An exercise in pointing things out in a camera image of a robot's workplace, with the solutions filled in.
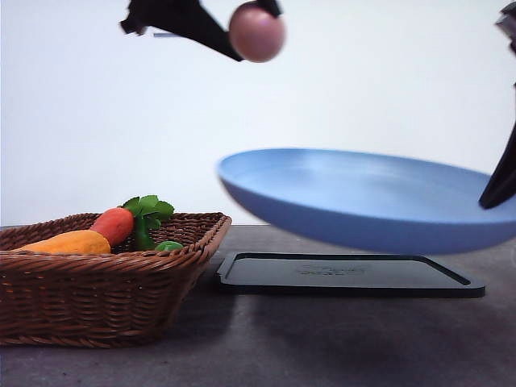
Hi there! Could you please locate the brown wicker basket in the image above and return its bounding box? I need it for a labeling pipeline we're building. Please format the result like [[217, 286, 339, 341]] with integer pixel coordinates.
[[0, 212, 232, 348]]

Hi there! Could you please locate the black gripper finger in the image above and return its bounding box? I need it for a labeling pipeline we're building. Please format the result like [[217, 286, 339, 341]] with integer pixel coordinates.
[[121, 0, 245, 61], [255, 0, 281, 17], [479, 120, 516, 209]]

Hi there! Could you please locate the green leafy toy vegetable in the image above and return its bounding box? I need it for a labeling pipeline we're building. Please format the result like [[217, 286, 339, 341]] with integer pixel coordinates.
[[123, 195, 175, 251]]

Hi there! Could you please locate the blue plate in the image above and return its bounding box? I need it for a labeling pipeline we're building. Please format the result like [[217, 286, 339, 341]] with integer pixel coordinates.
[[218, 148, 516, 255]]

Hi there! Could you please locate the black second arm gripper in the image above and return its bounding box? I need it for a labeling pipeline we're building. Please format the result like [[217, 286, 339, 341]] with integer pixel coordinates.
[[495, 1, 516, 56]]

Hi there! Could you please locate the green toy lime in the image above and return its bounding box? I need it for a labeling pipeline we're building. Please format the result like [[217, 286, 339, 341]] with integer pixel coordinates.
[[155, 241, 183, 252]]

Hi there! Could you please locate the yellow toy sweet potato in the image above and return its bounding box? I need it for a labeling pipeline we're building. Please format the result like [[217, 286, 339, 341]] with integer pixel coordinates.
[[12, 231, 111, 254]]

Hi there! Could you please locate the brown egg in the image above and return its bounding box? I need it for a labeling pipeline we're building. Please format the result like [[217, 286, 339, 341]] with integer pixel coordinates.
[[230, 2, 286, 63]]

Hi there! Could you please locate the black serving tray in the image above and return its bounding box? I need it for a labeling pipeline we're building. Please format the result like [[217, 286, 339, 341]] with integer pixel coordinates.
[[217, 252, 486, 298]]

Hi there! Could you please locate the orange toy carrot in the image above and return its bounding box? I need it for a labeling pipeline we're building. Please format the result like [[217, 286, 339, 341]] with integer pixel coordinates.
[[90, 207, 135, 246]]

